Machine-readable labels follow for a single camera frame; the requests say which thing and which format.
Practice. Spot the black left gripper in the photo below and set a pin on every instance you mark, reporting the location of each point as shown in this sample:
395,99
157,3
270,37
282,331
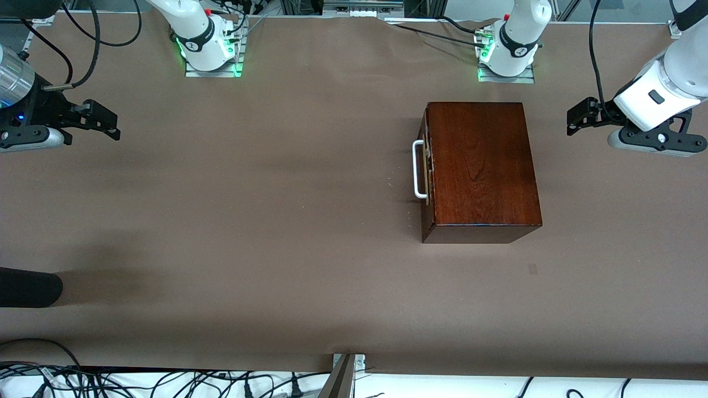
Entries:
604,110

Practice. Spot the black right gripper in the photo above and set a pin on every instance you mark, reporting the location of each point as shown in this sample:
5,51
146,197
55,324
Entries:
45,108

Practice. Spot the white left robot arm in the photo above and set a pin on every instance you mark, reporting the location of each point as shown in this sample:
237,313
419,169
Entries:
520,33

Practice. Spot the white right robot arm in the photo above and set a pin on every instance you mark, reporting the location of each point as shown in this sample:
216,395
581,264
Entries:
199,33

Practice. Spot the dark brown wooden cabinet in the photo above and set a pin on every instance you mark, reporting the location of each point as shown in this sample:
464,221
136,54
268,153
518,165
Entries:
481,160

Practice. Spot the brown paper table cover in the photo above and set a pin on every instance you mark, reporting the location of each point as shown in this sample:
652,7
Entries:
221,193

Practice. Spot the black ribbed cylinder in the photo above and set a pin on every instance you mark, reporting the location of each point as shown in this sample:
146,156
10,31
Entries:
27,287

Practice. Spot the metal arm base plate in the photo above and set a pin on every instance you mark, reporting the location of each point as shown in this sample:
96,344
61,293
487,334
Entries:
506,79
213,73

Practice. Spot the aluminium frame profile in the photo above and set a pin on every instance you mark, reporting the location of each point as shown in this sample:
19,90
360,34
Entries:
33,38
565,12

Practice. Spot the silver corner bracket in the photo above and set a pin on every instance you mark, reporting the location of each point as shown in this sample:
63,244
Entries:
676,29

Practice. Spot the silver rail with white sockets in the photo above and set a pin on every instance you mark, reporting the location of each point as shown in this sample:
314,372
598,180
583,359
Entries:
362,6

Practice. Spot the silver mounting bracket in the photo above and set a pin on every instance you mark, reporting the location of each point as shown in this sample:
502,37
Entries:
360,362

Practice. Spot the grey camera mast profile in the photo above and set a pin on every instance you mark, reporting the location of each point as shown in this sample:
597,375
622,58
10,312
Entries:
338,381

